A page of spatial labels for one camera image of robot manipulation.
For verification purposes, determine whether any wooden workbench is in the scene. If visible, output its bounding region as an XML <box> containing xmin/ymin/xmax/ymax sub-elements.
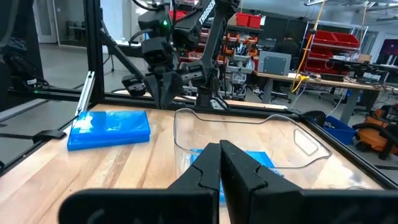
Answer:
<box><xmin>252</xmin><ymin>70</ymin><xmax>385</xmax><ymax>126</ymax></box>

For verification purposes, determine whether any yellow cable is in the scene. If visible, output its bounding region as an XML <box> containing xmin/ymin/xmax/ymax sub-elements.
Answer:
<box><xmin>290</xmin><ymin>0</ymin><xmax>327</xmax><ymax>94</ymax></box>

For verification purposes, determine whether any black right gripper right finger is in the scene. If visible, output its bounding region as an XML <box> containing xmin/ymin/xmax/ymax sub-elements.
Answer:
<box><xmin>219</xmin><ymin>139</ymin><xmax>398</xmax><ymax>224</ymax></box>

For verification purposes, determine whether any red storage bin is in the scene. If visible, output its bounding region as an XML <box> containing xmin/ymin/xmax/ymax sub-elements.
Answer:
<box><xmin>235</xmin><ymin>12</ymin><xmax>250</xmax><ymax>27</ymax></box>
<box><xmin>248</xmin><ymin>14</ymin><xmax>263</xmax><ymax>30</ymax></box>

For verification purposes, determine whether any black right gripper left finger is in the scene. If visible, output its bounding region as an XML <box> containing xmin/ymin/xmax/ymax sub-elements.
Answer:
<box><xmin>58</xmin><ymin>142</ymin><xmax>222</xmax><ymax>224</ymax></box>

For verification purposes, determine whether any white cable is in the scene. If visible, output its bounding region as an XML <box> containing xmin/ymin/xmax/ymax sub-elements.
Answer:
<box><xmin>325</xmin><ymin>88</ymin><xmax>348</xmax><ymax>118</ymax></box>

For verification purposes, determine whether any person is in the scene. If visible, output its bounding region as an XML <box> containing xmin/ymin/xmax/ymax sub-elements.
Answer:
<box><xmin>275</xmin><ymin>32</ymin><xmax>302</xmax><ymax>72</ymax></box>

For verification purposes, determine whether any rack of small parts bins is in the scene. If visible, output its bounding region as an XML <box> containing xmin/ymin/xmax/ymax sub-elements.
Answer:
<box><xmin>169</xmin><ymin>0</ymin><xmax>265</xmax><ymax>101</ymax></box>

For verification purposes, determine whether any blue plastic floor bin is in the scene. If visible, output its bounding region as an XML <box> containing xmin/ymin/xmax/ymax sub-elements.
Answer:
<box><xmin>322</xmin><ymin>115</ymin><xmax>358</xmax><ymax>146</ymax></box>

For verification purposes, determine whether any wire shelf with red bins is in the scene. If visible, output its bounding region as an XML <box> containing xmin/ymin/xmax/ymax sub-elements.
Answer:
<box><xmin>303</xmin><ymin>19</ymin><xmax>370</xmax><ymax>75</ymax></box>

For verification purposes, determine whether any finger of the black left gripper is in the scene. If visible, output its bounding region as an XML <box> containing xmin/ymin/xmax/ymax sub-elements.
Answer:
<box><xmin>121</xmin><ymin>73</ymin><xmax>162</xmax><ymax>108</ymax></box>
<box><xmin>161</xmin><ymin>60</ymin><xmax>208</xmax><ymax>110</ymax></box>

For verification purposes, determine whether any clear plastic bin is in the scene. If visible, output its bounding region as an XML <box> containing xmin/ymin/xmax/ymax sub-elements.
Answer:
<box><xmin>173</xmin><ymin>107</ymin><xmax>333</xmax><ymax>191</ymax></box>

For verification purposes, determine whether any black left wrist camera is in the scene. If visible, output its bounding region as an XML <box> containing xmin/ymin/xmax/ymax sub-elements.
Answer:
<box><xmin>141</xmin><ymin>36</ymin><xmax>175</xmax><ymax>68</ymax></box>

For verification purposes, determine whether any grey equipment box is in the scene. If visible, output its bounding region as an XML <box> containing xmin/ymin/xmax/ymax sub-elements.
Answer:
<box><xmin>257</xmin><ymin>50</ymin><xmax>293</xmax><ymax>77</ymax></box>

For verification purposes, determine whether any silver metal bar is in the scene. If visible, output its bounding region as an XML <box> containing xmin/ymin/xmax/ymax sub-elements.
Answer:
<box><xmin>73</xmin><ymin>70</ymin><xmax>96</xmax><ymax>118</ymax></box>

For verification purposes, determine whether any orange shop vacuum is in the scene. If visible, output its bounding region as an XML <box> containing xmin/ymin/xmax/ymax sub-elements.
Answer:
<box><xmin>352</xmin><ymin>105</ymin><xmax>398</xmax><ymax>161</ymax></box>

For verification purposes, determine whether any black plastic clamp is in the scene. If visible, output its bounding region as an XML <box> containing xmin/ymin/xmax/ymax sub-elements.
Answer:
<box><xmin>300</xmin><ymin>110</ymin><xmax>326</xmax><ymax>126</ymax></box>
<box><xmin>32</xmin><ymin>129</ymin><xmax>67</xmax><ymax>145</ymax></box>

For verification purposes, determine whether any black aluminium frame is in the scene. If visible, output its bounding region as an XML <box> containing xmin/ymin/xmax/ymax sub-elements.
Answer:
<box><xmin>0</xmin><ymin>0</ymin><xmax>398</xmax><ymax>190</ymax></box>

